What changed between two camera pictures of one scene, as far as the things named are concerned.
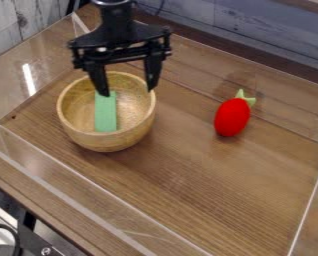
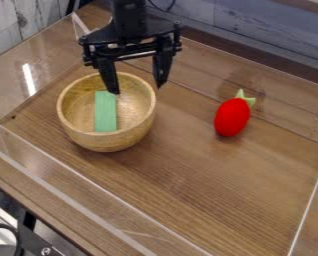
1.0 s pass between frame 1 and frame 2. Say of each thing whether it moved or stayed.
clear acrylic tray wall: stayed
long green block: stayed
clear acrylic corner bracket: stayed
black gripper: moved
